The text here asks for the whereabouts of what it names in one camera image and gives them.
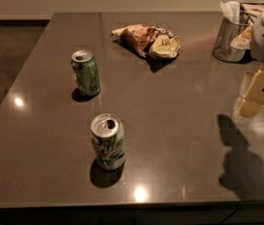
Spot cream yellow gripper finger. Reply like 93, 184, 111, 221
234, 67, 264, 118

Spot white green soda can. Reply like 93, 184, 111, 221
91, 113, 125, 171

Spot yellow packet in holder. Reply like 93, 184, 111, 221
230, 25, 252, 50

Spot metal mesh cup holder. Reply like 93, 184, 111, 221
213, 18, 252, 64

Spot white napkin in holder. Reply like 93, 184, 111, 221
220, 1, 240, 23

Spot brown chip bag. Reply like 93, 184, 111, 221
111, 23, 181, 60

